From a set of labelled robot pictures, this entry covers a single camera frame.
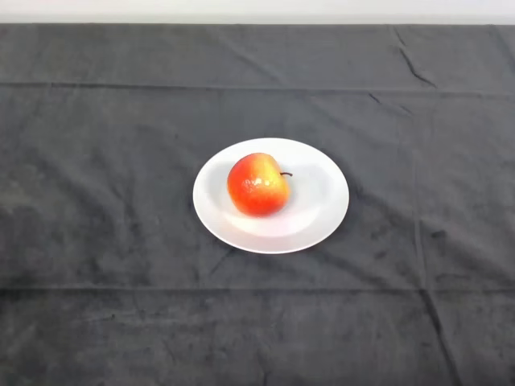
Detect red yellow apple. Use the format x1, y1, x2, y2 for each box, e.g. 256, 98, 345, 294
227, 152, 294, 217

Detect white round plate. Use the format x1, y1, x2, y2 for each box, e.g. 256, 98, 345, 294
192, 138, 350, 255

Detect black table cloth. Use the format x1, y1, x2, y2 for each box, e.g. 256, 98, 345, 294
0, 23, 515, 386

